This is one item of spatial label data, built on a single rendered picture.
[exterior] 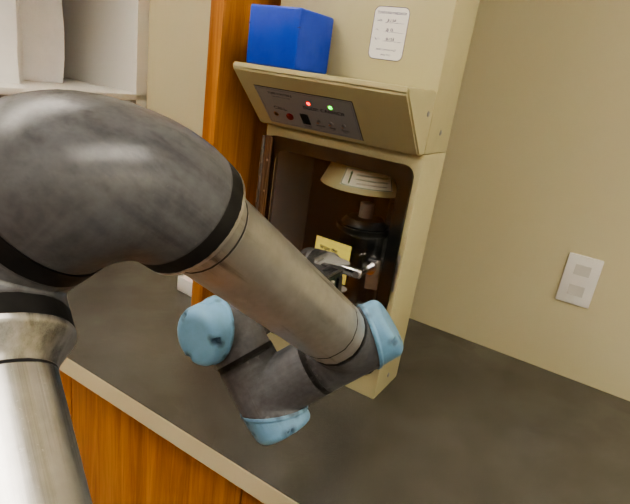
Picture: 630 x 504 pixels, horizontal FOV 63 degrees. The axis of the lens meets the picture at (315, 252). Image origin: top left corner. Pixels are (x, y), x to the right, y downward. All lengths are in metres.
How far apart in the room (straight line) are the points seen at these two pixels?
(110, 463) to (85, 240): 0.90
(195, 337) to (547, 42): 0.96
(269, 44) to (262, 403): 0.55
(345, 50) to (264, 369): 0.55
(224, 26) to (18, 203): 0.72
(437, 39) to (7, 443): 0.75
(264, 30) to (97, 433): 0.83
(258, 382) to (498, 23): 0.95
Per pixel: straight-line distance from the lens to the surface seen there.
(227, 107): 1.00
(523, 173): 1.26
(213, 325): 0.61
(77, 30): 2.19
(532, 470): 1.00
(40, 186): 0.31
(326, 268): 0.78
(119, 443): 1.13
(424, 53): 0.87
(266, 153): 1.01
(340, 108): 0.84
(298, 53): 0.86
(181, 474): 1.02
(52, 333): 0.35
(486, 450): 1.00
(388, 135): 0.83
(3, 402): 0.32
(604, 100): 1.24
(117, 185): 0.31
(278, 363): 0.63
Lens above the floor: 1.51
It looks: 19 degrees down
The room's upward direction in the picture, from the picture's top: 8 degrees clockwise
